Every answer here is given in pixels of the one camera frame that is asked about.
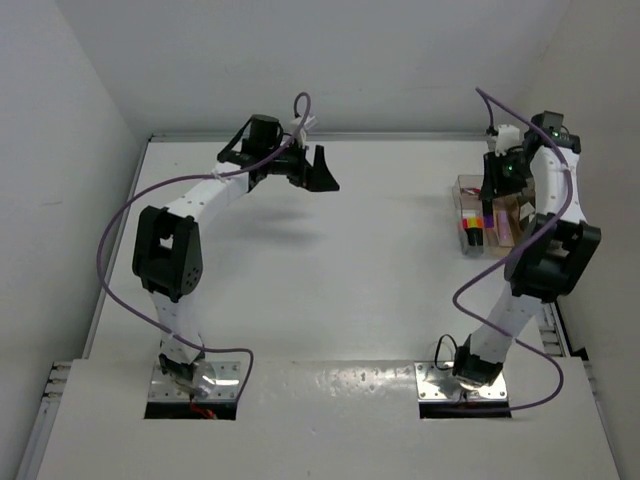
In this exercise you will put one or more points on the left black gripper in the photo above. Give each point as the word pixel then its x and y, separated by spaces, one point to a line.
pixel 316 179

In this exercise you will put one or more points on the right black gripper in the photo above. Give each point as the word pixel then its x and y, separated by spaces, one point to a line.
pixel 494 185

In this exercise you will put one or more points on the purple black highlighter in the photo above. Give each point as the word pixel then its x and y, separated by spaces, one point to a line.
pixel 486 198

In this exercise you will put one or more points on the yellow black highlighter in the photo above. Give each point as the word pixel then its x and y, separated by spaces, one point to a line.
pixel 473 241

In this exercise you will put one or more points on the pink translucent highlighter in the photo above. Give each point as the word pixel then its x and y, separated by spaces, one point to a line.
pixel 503 228

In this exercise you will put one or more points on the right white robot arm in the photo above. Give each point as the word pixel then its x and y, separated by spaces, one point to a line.
pixel 549 259

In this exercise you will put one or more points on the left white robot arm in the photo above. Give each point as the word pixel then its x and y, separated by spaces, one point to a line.
pixel 167 255

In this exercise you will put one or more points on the clear acrylic container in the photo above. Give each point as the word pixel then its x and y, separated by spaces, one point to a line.
pixel 489 231

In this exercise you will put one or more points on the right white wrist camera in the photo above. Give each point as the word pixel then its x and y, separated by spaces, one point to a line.
pixel 502 138

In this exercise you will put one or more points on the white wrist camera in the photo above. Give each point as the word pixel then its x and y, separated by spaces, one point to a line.
pixel 300 127
pixel 502 138

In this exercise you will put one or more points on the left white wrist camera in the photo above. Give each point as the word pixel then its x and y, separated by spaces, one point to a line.
pixel 300 127

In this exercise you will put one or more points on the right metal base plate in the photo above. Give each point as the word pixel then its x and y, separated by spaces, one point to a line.
pixel 436 386

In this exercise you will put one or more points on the metal base plate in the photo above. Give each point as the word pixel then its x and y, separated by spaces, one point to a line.
pixel 213 381
pixel 436 386

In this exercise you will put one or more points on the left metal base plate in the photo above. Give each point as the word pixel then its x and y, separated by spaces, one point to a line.
pixel 213 381

